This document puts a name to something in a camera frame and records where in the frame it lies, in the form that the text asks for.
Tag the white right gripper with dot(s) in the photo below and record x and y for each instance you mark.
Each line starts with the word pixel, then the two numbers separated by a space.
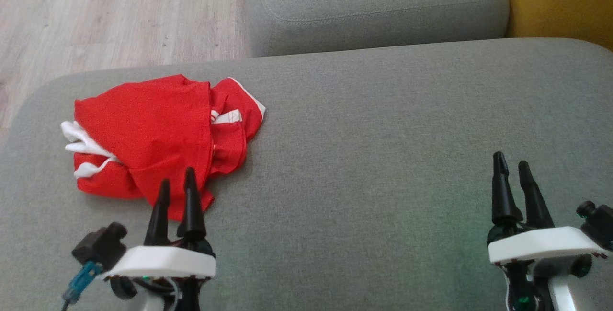
pixel 541 244

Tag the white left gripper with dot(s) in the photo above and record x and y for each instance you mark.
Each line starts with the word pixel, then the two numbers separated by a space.
pixel 163 262

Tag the red and white shirt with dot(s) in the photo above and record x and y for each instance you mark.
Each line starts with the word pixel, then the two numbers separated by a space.
pixel 153 133

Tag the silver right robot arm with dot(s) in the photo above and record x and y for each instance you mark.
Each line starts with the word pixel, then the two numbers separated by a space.
pixel 550 292

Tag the large grey sofa seat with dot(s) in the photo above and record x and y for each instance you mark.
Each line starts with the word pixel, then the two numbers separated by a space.
pixel 364 157

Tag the grey sofa cushion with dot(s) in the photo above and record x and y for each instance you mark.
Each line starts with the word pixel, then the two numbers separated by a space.
pixel 373 9

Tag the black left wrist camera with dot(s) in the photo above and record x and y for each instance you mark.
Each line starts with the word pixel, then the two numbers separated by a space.
pixel 100 244

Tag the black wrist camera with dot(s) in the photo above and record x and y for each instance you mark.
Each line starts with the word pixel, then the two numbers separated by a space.
pixel 598 222
pixel 100 244

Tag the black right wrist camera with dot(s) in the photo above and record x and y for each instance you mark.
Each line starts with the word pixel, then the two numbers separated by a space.
pixel 598 222

